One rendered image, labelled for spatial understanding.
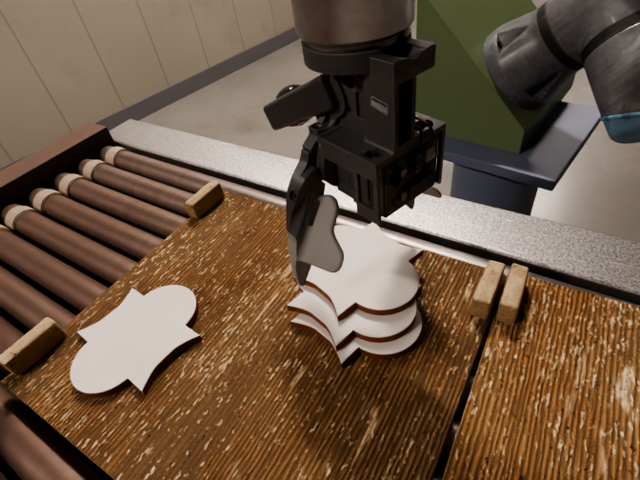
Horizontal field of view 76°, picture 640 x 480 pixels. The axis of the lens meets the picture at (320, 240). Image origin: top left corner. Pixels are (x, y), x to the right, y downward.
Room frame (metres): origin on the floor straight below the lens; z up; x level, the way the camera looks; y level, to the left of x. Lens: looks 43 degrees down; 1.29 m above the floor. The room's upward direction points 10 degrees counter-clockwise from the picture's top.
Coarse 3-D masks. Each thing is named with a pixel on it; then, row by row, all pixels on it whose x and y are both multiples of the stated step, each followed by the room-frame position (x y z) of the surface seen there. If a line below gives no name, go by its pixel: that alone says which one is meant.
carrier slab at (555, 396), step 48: (528, 288) 0.25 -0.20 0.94; (528, 336) 0.20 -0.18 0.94; (576, 336) 0.19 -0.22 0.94; (624, 336) 0.18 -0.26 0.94; (480, 384) 0.16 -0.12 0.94; (528, 384) 0.16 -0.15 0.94; (576, 384) 0.15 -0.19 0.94; (624, 384) 0.14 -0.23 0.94; (480, 432) 0.12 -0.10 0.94; (528, 432) 0.12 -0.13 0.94; (576, 432) 0.11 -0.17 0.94; (624, 432) 0.11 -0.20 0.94
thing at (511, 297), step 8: (512, 264) 0.27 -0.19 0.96; (512, 272) 0.25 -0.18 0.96; (520, 272) 0.25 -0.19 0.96; (512, 280) 0.25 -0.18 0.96; (520, 280) 0.24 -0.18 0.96; (512, 288) 0.24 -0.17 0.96; (520, 288) 0.23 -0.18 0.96; (504, 296) 0.23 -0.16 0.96; (512, 296) 0.23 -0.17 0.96; (520, 296) 0.23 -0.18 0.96; (504, 304) 0.22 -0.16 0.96; (512, 304) 0.22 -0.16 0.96; (520, 304) 0.23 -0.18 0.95; (504, 312) 0.22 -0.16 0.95; (512, 312) 0.21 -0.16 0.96; (504, 320) 0.22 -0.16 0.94; (512, 320) 0.21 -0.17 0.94
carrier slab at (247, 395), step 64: (192, 256) 0.39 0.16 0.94; (256, 256) 0.37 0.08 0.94; (256, 320) 0.27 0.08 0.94; (448, 320) 0.23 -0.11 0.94; (64, 384) 0.23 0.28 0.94; (192, 384) 0.21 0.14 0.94; (256, 384) 0.20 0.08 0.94; (320, 384) 0.19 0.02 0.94; (384, 384) 0.18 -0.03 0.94; (448, 384) 0.17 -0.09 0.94; (128, 448) 0.16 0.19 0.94; (192, 448) 0.15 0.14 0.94; (256, 448) 0.14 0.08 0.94; (320, 448) 0.13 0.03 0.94; (384, 448) 0.12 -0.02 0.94
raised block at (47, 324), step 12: (48, 324) 0.29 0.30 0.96; (24, 336) 0.28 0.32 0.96; (36, 336) 0.28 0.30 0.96; (48, 336) 0.28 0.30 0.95; (60, 336) 0.29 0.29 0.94; (12, 348) 0.27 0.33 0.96; (24, 348) 0.27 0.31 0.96; (36, 348) 0.27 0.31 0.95; (48, 348) 0.28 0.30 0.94; (0, 360) 0.26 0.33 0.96; (12, 360) 0.26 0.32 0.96; (24, 360) 0.26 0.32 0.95; (36, 360) 0.27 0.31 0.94; (12, 372) 0.25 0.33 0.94
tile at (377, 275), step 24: (360, 240) 0.33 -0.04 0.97; (384, 240) 0.33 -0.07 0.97; (360, 264) 0.30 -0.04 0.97; (384, 264) 0.29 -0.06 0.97; (408, 264) 0.29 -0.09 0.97; (336, 288) 0.27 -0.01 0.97; (360, 288) 0.27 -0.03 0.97; (384, 288) 0.26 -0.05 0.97; (408, 288) 0.26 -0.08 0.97; (336, 312) 0.24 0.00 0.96; (384, 312) 0.24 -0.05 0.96
